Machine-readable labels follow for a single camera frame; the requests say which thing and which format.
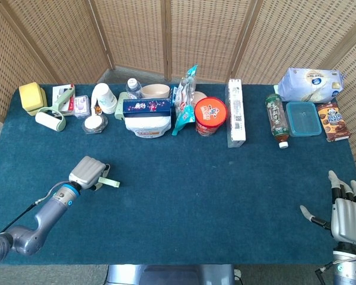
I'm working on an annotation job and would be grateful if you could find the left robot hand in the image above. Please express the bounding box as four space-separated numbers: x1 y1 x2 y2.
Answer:
68 156 111 191

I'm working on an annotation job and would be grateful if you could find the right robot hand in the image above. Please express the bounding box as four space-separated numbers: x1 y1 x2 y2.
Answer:
300 170 356 246

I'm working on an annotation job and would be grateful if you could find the green sticky note pad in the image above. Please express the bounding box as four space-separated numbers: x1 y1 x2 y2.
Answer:
97 176 120 188

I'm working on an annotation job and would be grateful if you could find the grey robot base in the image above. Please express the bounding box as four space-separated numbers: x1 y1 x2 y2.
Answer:
105 264 237 285

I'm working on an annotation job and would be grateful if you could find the green white lint roller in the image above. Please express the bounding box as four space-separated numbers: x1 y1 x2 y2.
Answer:
34 85 77 133

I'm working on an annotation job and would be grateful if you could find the clear purple plastic box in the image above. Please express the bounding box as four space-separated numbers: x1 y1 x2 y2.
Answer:
74 94 92 119

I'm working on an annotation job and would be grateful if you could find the pale green holder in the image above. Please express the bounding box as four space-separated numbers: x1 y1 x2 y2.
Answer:
114 91 130 121

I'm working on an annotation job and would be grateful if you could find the white paper cup stack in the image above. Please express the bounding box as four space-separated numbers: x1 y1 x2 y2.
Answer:
91 83 119 115

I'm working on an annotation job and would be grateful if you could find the red white small box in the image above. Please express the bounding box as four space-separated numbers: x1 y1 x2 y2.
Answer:
52 84 77 117

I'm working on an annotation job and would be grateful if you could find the navy blue long box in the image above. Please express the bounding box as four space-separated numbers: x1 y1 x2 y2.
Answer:
122 98 173 118

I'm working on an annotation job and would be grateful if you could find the blue tablecloth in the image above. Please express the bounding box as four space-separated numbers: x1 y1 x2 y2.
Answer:
0 84 356 265

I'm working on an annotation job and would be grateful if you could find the yellow sponge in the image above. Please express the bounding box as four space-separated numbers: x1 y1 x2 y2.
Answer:
18 82 48 116

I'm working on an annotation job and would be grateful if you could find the clear water bottle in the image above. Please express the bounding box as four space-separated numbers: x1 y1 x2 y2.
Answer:
125 78 143 100

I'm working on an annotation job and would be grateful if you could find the panda biscuit box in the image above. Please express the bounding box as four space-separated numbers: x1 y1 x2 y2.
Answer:
316 102 351 143

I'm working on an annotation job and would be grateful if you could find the beige bowl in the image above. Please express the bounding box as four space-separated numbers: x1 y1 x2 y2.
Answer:
141 84 170 99

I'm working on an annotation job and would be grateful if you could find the teal lidded food container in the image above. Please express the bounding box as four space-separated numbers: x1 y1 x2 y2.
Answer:
285 101 323 138

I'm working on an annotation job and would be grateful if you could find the teal snack bag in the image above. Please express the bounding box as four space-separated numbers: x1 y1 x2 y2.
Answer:
171 64 199 137

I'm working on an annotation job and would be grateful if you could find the green tea bottle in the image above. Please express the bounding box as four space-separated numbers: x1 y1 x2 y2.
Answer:
265 93 290 149

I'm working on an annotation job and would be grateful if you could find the beige round container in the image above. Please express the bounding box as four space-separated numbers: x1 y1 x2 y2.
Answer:
192 91 208 105

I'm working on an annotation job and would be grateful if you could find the red instant noodle cup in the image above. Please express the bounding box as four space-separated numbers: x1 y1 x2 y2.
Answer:
194 97 228 137

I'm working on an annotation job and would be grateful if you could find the white blue soft pack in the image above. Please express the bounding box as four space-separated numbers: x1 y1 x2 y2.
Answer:
277 67 344 104

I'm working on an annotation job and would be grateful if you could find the wicker folding screen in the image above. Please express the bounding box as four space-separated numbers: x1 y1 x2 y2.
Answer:
0 0 356 205

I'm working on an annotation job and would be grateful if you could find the white long tissue box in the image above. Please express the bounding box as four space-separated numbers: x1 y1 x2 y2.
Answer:
227 78 247 148

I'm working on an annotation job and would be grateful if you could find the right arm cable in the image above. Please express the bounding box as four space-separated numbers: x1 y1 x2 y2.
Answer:
314 261 336 277

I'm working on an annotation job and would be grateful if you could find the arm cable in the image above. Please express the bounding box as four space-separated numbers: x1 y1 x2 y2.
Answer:
0 181 71 234
314 261 336 277

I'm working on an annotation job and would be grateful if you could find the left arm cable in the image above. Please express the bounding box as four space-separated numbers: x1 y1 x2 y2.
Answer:
0 181 71 234

